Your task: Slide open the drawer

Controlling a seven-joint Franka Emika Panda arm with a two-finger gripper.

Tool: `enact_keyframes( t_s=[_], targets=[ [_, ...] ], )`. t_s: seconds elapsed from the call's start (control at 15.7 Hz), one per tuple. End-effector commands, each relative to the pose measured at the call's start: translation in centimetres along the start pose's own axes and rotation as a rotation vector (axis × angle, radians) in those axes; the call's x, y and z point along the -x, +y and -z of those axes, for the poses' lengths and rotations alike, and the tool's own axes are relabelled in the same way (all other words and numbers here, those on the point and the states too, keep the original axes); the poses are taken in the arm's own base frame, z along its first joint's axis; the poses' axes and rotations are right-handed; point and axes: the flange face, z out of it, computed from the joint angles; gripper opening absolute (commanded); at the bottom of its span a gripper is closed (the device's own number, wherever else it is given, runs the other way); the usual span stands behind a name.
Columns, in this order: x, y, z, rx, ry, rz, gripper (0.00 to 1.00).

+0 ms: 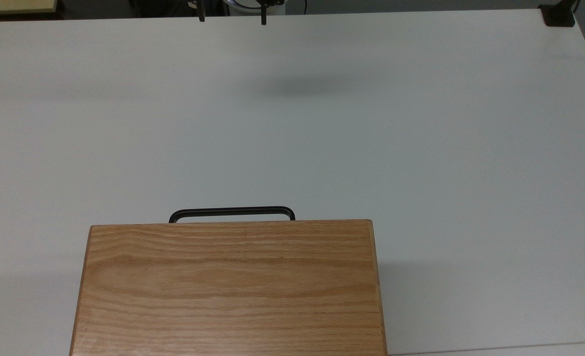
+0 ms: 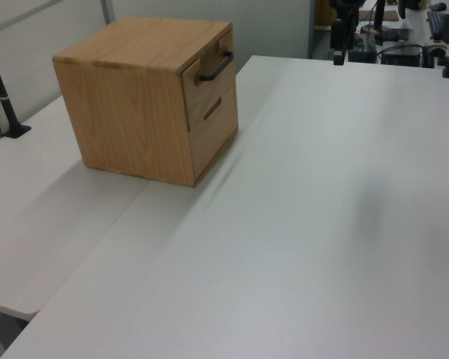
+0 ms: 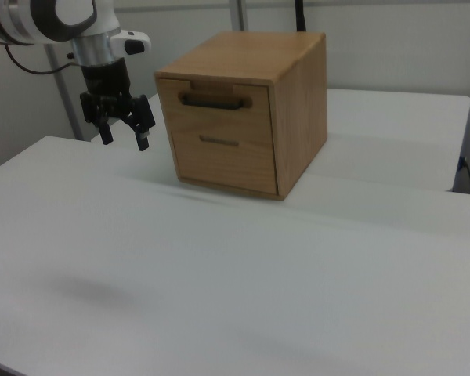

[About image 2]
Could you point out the black computer keyboard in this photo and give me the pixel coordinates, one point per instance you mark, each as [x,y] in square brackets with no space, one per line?
[442,26]

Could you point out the black stand with flat base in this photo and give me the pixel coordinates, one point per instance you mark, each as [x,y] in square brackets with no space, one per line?
[2,101]

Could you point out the small dark desk device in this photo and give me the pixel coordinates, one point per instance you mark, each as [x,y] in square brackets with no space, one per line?
[363,54]

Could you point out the black upright post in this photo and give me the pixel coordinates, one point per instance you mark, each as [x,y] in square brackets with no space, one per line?
[378,15]

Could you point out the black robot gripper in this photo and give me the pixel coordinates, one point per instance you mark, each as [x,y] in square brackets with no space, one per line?
[346,7]

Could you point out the light oak wooden cabinet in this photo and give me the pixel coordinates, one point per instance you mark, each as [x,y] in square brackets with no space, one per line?
[127,112]

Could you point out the black computer mouse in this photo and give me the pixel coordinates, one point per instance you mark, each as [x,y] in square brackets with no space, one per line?
[439,6]

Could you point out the black electronics box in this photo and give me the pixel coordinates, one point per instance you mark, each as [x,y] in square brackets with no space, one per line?
[402,57]

